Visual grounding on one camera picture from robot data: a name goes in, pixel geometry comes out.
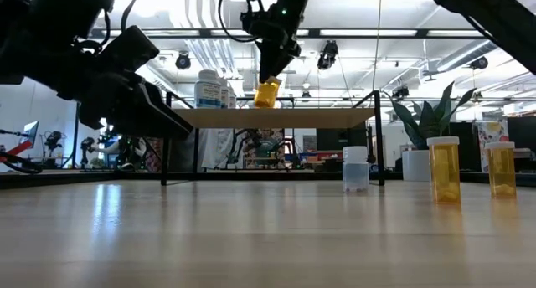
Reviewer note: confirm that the white hanging cloth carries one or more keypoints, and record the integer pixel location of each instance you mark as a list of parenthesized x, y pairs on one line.
[(215, 150)]

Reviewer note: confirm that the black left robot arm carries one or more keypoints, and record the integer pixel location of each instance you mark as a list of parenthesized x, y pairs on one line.
[(42, 28)]

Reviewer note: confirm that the white bottle blue label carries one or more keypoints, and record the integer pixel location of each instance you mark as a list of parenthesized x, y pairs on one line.
[(207, 91), (225, 97)]

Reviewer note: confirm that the wooden shelf black metal frame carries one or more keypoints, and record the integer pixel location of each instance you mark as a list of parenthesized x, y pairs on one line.
[(272, 118)]

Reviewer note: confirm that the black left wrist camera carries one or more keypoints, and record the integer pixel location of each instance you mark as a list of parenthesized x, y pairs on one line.
[(130, 49)]

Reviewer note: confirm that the clear bottle white cap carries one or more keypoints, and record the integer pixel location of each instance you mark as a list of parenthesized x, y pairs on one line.
[(356, 171)]

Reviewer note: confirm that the black rig frame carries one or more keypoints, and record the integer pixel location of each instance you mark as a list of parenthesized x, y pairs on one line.
[(268, 177)]

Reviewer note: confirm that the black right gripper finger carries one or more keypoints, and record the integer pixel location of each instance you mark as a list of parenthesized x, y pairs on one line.
[(281, 62), (266, 64)]

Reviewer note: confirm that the amber pill bottle white cap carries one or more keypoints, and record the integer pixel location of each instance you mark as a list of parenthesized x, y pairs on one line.
[(266, 95)]

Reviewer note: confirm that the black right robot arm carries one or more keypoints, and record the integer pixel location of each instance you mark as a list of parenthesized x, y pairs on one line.
[(494, 16)]

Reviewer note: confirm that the floral patterned panel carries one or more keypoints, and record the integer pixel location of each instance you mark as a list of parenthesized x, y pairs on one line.
[(481, 133)]

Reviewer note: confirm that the black ceiling track light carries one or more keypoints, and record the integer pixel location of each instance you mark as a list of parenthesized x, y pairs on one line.
[(327, 55), (401, 92), (183, 62), (479, 63)]

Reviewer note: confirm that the green plant in white pot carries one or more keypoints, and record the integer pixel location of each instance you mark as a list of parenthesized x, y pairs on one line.
[(431, 120)]

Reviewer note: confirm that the floral patterned cloth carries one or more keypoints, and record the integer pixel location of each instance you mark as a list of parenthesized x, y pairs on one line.
[(274, 134)]

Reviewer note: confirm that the tall amber pill bottle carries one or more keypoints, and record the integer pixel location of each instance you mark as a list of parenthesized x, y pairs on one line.
[(444, 171), (500, 171)]

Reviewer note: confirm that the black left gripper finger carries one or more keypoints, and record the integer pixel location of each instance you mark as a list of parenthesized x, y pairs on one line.
[(165, 112), (142, 122)]

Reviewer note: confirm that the person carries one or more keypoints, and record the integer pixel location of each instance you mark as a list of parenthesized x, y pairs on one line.
[(155, 154)]

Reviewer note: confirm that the computer monitor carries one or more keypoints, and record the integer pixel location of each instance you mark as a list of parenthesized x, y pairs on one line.
[(31, 135)]

